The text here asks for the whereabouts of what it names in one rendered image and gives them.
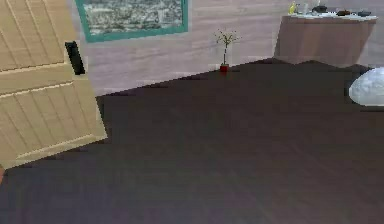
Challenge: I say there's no house plant in red pot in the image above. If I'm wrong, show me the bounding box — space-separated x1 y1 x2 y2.
214 28 242 73

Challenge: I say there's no black door handle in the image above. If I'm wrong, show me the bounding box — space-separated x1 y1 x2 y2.
64 40 86 76

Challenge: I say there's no black pan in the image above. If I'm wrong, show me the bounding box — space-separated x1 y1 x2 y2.
311 4 329 14

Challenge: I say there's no brown counter with white top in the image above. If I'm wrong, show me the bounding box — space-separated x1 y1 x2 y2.
273 11 379 69

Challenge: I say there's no pale grey round cushion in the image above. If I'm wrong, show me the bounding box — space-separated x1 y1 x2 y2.
348 66 384 108

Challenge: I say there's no teal framed wall picture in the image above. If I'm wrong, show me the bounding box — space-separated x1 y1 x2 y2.
74 0 189 44

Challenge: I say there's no beige wooden room door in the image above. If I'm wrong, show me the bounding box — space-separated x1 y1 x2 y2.
0 0 109 171

